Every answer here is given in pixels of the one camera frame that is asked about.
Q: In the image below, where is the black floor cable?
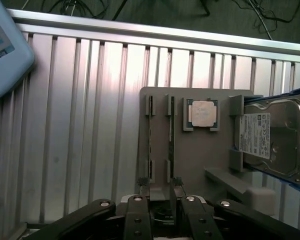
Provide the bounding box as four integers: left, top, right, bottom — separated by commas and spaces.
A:
47, 0, 131, 21
239, 0, 300, 41

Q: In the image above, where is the silver hard disk drive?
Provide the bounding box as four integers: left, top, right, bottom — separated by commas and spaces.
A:
233, 94, 300, 181

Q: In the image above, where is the grey parts rack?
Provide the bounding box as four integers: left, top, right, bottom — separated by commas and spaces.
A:
135, 86, 276, 216

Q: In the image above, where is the grey teach pendant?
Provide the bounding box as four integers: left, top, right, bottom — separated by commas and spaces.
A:
0, 0, 36, 104

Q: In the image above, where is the silver CPU chip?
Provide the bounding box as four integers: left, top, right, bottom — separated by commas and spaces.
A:
185, 98, 219, 128

